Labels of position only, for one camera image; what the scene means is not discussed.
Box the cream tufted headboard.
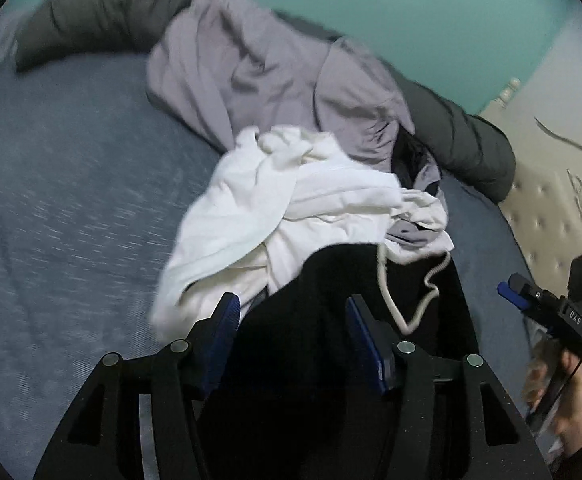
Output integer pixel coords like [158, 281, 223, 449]
[476, 77, 582, 311]

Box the lilac grey jacket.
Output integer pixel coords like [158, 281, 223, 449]
[146, 0, 445, 248]

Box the black sweater with white trim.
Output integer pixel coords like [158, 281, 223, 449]
[198, 242, 479, 480]

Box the blue-grey bed cover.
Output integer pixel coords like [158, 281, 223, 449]
[0, 15, 562, 480]

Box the person's right hand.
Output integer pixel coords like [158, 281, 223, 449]
[525, 347, 582, 456]

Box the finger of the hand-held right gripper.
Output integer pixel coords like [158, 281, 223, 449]
[497, 273, 542, 313]

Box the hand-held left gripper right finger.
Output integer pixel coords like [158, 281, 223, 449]
[346, 294, 554, 480]

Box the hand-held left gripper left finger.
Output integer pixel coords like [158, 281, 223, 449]
[33, 292, 242, 480]

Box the dark grey rolled duvet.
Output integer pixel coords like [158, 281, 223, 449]
[15, 0, 517, 204]

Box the white long-sleeved garment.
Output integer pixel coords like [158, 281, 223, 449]
[150, 125, 455, 342]

